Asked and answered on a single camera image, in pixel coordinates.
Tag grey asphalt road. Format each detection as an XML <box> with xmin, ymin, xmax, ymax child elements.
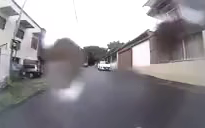
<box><xmin>0</xmin><ymin>65</ymin><xmax>205</xmax><ymax>128</ymax></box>

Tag overhead wires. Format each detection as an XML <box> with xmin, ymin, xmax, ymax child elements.
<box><xmin>72</xmin><ymin>0</ymin><xmax>80</xmax><ymax>25</ymax></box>

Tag grass verge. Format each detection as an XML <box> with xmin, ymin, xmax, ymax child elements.
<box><xmin>0</xmin><ymin>77</ymin><xmax>50</xmax><ymax>117</ymax></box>

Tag pole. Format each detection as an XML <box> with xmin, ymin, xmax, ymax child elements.
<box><xmin>9</xmin><ymin>0</ymin><xmax>28</xmax><ymax>82</ymax></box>

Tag white car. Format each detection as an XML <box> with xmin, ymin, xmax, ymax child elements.
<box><xmin>96</xmin><ymin>60</ymin><xmax>112</xmax><ymax>72</ymax></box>

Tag low building with red gate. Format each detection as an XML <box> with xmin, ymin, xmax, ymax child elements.
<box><xmin>104</xmin><ymin>29</ymin><xmax>155</xmax><ymax>72</ymax></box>

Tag grey concrete pavement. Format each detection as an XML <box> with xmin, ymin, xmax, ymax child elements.
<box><xmin>133</xmin><ymin>70</ymin><xmax>205</xmax><ymax>94</ymax></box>

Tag parked vehicle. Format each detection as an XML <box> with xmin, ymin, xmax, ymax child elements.
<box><xmin>20</xmin><ymin>63</ymin><xmax>42</xmax><ymax>80</ymax></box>

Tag group of trees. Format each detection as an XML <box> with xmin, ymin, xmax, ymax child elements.
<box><xmin>81</xmin><ymin>40</ymin><xmax>125</xmax><ymax>67</ymax></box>

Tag beige building with balcony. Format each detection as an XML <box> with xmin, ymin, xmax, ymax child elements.
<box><xmin>132</xmin><ymin>0</ymin><xmax>205</xmax><ymax>88</ymax></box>

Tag white building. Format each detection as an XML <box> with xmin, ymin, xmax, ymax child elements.
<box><xmin>0</xmin><ymin>0</ymin><xmax>47</xmax><ymax>84</ymax></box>

